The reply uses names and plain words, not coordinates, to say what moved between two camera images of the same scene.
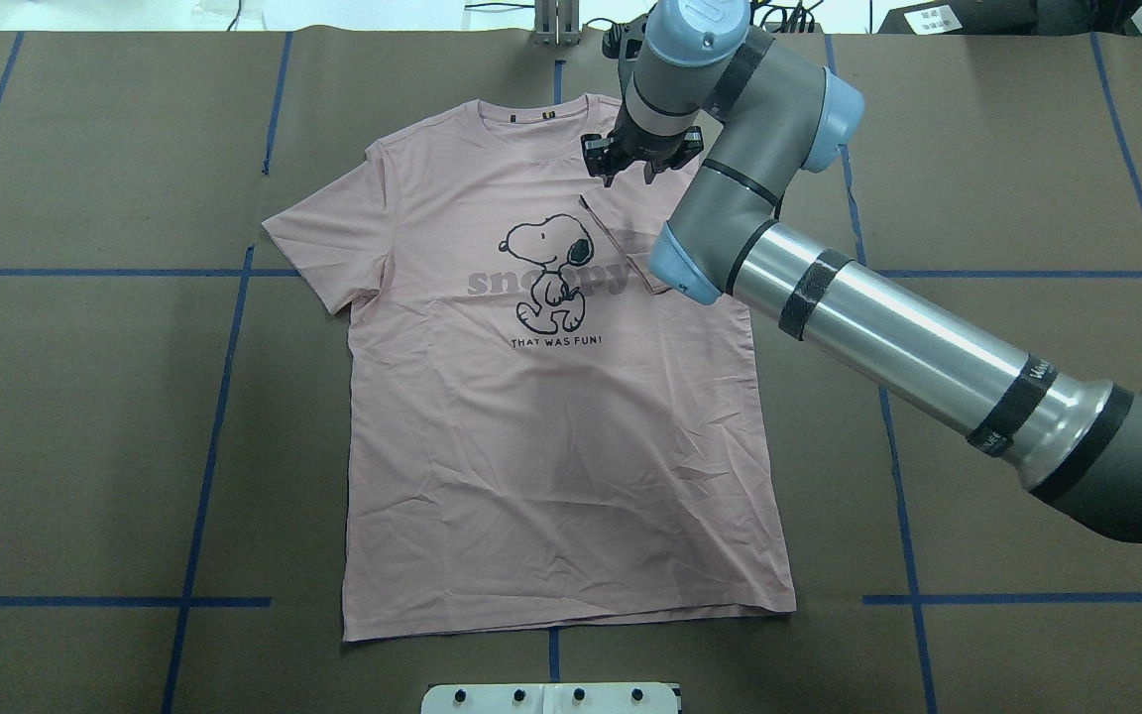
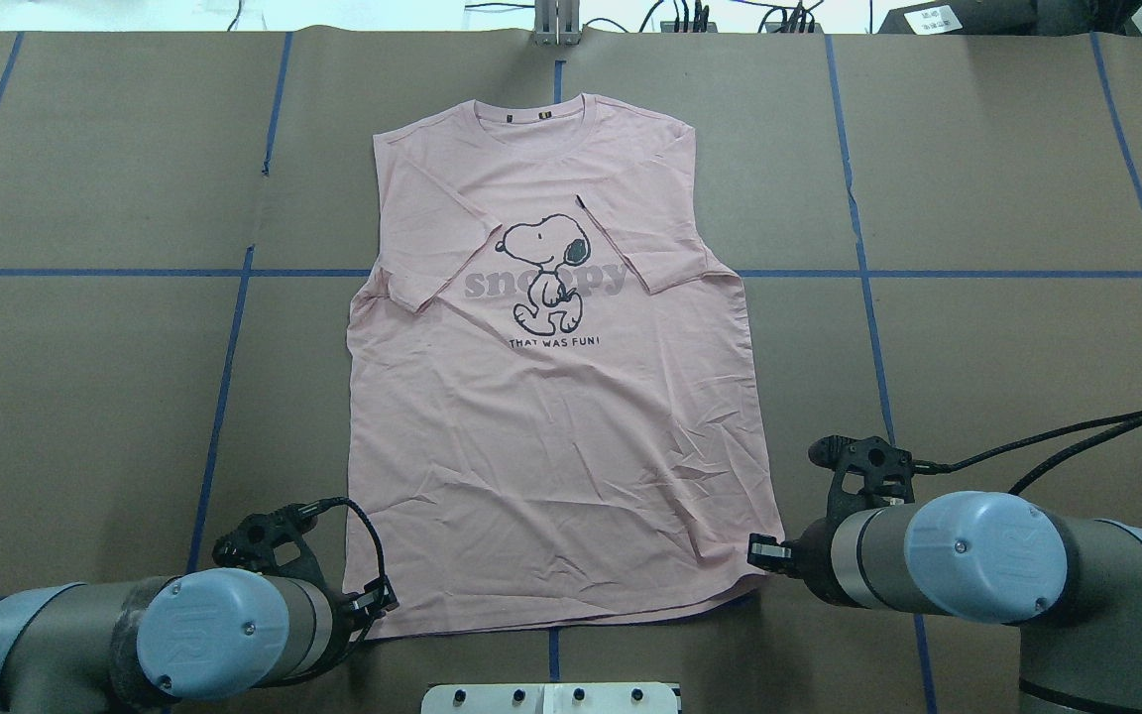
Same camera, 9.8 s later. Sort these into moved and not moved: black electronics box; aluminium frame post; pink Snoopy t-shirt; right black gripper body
Moved: pink Snoopy t-shirt; right black gripper body
Not moved: black electronics box; aluminium frame post
